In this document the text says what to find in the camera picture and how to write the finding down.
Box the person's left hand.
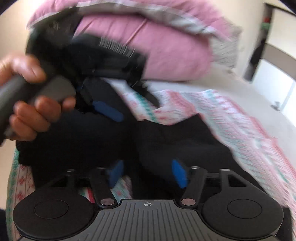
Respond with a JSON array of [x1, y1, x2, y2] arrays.
[[0, 55, 77, 142]]

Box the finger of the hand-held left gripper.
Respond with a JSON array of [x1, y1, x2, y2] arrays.
[[131, 80, 161, 109], [77, 85, 125, 123]]

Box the red green printed blanket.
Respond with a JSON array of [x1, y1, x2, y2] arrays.
[[5, 89, 296, 241]]

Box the dark cloth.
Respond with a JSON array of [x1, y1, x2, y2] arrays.
[[0, 209, 7, 241]]

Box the grey framed white wardrobe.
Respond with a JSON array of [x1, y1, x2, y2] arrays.
[[243, 3, 296, 112]]

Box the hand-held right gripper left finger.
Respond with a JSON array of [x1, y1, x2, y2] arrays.
[[43, 159, 125, 208]]

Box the black pants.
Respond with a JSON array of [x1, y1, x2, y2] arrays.
[[16, 77, 239, 205]]

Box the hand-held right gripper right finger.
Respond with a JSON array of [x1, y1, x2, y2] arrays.
[[171, 159, 255, 207]]

